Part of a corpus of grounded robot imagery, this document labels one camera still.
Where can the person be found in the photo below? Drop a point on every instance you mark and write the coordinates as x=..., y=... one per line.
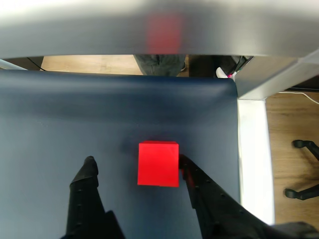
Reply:
x=159, y=64

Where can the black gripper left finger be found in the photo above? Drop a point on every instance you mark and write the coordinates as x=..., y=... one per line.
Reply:
x=84, y=199

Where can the red cube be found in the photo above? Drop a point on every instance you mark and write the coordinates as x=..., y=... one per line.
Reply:
x=158, y=164

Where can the silver metal cart rail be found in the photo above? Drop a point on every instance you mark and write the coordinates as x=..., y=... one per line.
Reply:
x=74, y=27

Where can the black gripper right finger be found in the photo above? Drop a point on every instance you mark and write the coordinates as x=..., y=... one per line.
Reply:
x=216, y=214

